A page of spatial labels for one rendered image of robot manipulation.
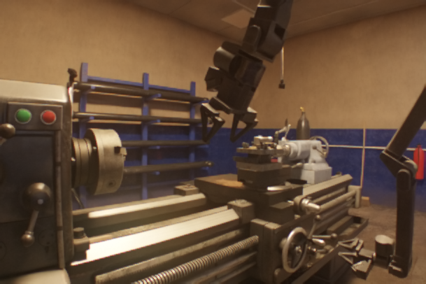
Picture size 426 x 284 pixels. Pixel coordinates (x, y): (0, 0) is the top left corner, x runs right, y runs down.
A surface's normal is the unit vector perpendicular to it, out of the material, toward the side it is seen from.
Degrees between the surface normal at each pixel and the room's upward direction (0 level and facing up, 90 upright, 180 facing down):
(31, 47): 90
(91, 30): 90
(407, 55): 90
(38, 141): 90
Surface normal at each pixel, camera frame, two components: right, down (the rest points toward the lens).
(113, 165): 0.69, 0.04
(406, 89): -0.72, -0.01
